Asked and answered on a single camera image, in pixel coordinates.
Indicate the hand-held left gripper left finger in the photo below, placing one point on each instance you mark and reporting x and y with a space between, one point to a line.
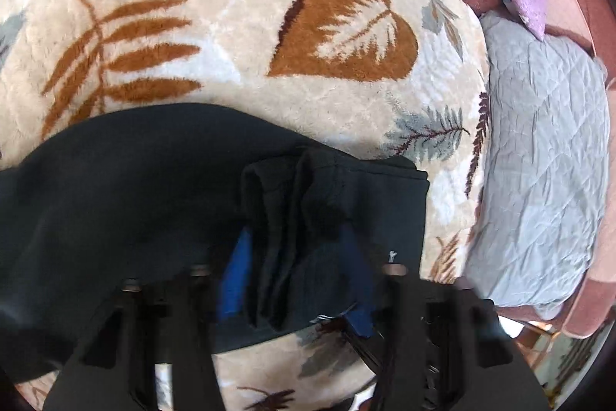
236 281

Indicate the grey quilted mat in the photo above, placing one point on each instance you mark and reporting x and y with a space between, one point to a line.
534 160

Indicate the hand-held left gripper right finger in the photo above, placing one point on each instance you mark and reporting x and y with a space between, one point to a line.
362 319

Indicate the black pants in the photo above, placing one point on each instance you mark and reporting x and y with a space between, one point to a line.
159 218

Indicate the leaf print fleece blanket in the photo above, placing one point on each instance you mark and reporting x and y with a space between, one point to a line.
240 30

